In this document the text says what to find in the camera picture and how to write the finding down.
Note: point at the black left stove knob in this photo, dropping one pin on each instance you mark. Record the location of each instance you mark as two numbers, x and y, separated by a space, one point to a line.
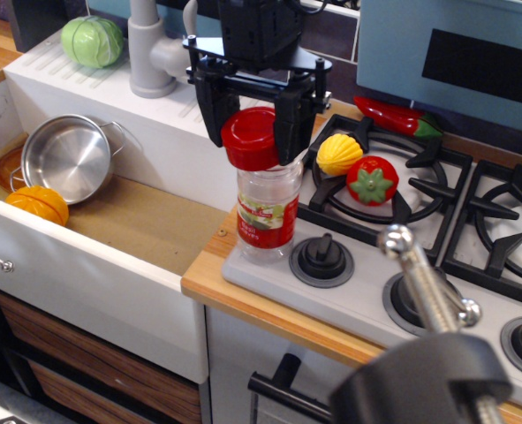
321 262

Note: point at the stainless steel pot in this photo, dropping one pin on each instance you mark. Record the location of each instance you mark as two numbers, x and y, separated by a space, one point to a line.
71 155

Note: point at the light blue toy microwave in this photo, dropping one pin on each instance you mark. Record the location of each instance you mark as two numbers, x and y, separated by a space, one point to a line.
462 56

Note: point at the red toy tomato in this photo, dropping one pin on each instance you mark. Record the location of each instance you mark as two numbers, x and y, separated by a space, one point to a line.
372 180

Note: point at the wooden drawer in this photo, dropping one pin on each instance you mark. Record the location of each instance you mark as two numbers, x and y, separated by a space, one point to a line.
93 406
30 334

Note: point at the red plastic jar cap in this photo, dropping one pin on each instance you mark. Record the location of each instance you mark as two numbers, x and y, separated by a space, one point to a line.
248 138

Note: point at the black middle stove knob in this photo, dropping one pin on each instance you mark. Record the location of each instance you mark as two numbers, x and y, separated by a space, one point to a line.
400 307

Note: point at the chrome towel rail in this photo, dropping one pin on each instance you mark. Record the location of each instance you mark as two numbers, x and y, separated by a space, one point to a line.
6 266

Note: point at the black right burner grate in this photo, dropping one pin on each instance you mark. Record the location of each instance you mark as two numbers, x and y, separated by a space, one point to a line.
486 246

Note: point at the green toy cabbage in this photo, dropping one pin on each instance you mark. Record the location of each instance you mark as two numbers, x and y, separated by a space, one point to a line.
92 41

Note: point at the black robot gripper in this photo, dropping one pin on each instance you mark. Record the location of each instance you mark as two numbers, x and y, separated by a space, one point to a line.
256 36

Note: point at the orange toy pumpkin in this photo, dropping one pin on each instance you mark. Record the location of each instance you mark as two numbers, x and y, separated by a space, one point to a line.
41 201

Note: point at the grey toy faucet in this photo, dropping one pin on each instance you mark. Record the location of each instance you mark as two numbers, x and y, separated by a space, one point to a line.
156 59

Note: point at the black left burner grate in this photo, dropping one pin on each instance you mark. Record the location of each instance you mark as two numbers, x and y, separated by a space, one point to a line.
431 179

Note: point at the grey clamp with chrome screw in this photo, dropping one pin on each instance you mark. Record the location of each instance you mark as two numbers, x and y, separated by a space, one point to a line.
444 376

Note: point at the red toy chili pepper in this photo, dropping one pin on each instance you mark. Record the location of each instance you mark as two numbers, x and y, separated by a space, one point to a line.
398 119

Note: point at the clear plastic spice jar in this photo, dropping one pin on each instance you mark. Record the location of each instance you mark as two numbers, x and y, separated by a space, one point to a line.
267 209

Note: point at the lower wooden drawer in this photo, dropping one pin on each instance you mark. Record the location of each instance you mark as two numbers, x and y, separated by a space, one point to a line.
93 406

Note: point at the upper wooden drawer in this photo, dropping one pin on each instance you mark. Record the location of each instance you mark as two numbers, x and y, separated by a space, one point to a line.
30 334

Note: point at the orange plastic lid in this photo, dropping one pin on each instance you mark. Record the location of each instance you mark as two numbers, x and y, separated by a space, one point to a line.
6 170

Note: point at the black burner grate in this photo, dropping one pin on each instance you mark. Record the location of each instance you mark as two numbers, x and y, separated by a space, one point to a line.
431 179
486 246

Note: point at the black oven door handle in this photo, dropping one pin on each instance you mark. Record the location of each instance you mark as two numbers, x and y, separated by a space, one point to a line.
278 389

